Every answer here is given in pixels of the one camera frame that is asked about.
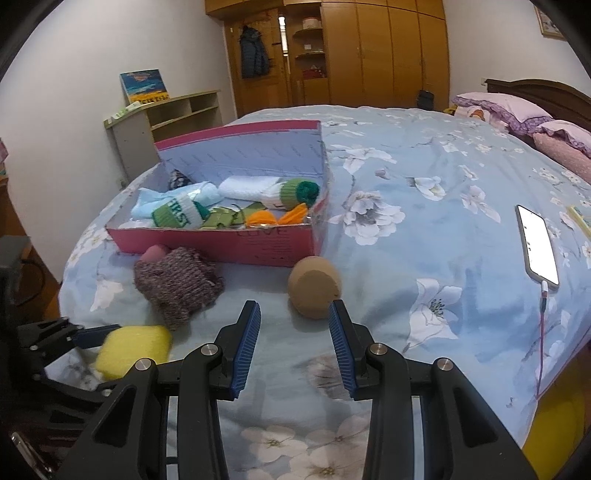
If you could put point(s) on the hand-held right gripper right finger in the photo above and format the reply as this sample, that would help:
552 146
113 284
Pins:
344 353

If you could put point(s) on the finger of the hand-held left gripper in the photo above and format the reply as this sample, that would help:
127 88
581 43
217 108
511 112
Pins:
74 392
60 339

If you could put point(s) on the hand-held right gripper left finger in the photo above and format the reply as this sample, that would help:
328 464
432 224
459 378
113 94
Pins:
244 353

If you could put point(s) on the yellow sponge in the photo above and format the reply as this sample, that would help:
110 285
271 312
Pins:
134 348

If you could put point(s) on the red cardboard box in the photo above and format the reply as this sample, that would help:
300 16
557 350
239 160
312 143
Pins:
221 249

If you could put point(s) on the olive green cloth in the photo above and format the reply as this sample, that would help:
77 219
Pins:
221 217

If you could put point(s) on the green and white sock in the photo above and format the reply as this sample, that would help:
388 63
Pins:
178 214

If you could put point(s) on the white towel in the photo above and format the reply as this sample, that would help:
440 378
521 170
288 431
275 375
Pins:
244 187

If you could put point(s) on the dark printed cloth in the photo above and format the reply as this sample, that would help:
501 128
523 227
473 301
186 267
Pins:
178 179

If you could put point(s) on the pink soft ball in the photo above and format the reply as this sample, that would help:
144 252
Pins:
154 254

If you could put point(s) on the purple knit cloth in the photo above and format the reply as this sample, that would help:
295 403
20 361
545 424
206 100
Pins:
180 281

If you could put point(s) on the wooden cabinet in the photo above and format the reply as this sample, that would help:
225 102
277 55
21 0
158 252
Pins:
7 212

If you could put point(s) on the grey shelf desk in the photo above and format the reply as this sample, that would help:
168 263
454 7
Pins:
120 143

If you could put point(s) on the white smartphone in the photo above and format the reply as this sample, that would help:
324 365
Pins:
535 244

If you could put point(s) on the blue floral blanket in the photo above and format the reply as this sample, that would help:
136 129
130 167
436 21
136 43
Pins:
406 138

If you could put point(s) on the person's yellow clothing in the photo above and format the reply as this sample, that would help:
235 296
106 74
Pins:
554 438

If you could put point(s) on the green and white packet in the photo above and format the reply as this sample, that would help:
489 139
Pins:
123 111

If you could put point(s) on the wooden door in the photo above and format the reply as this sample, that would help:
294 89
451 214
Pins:
258 99

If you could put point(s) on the yellow cloth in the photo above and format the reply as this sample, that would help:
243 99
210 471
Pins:
449 110

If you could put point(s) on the black hanging bag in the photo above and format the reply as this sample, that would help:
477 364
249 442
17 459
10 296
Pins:
425 100

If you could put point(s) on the blue and yellow painting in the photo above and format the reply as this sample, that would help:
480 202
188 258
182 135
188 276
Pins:
145 86

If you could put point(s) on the cartoon print pillow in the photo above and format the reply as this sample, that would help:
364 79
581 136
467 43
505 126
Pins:
473 114

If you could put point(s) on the pale yellow flat packet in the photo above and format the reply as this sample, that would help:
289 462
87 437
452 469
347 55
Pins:
581 216

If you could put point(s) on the purple ruffled pillow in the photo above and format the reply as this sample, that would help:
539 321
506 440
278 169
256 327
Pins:
568 130
498 104

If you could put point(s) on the pink dotted pillow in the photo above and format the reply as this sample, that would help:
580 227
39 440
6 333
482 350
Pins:
570 162

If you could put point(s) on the dark hanging jacket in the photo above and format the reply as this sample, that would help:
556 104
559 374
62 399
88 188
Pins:
253 53

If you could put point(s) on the wooden wardrobe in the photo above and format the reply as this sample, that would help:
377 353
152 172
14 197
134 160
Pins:
388 55

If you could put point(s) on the round box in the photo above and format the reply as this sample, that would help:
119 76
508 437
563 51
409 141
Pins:
312 23

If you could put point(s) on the dark wooden headboard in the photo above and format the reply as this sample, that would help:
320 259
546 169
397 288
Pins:
554 90

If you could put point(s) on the framed wedding photo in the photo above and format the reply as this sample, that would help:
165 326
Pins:
549 25

